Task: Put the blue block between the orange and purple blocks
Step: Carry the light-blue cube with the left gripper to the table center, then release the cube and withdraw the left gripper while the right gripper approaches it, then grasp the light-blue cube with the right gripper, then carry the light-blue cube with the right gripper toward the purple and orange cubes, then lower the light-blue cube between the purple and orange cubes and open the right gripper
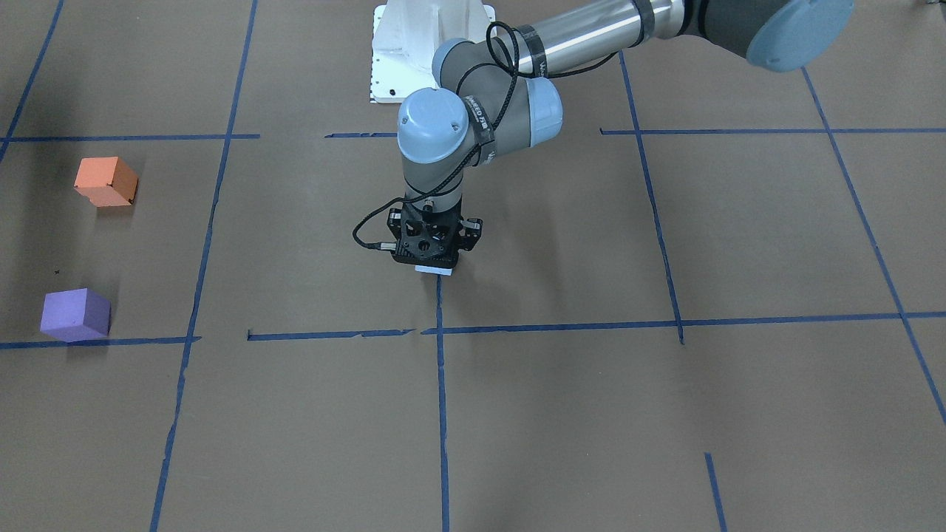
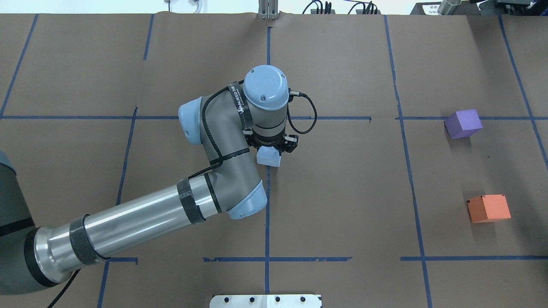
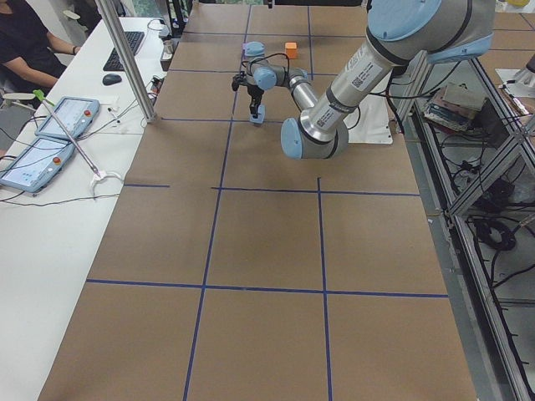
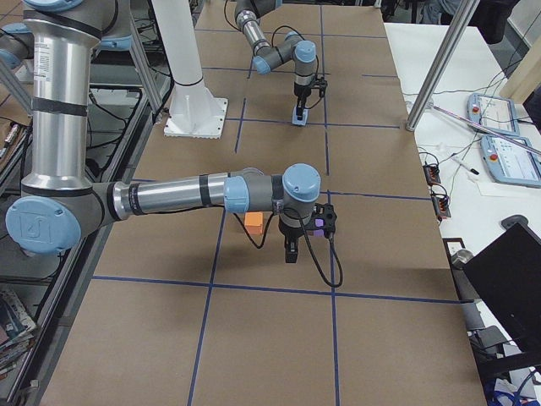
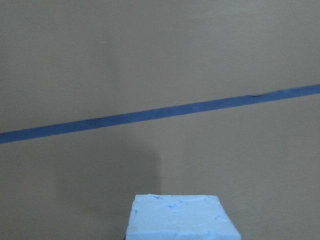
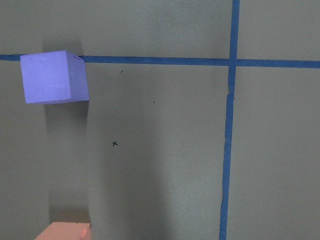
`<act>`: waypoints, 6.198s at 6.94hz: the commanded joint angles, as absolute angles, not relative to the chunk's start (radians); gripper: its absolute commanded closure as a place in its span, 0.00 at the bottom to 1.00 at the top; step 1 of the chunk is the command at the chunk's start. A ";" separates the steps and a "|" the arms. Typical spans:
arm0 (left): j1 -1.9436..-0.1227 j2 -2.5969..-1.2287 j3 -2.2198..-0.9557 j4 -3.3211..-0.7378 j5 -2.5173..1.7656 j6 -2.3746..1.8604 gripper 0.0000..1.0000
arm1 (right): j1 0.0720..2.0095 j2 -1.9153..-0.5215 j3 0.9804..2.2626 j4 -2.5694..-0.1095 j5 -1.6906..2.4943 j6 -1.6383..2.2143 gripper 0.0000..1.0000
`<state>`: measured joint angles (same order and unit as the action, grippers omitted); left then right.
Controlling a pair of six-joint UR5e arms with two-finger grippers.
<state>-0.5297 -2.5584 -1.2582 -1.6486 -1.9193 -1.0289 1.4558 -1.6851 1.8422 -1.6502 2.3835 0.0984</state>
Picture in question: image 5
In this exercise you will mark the light blue foam block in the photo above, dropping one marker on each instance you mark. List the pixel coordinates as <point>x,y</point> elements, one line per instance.
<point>179,217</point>

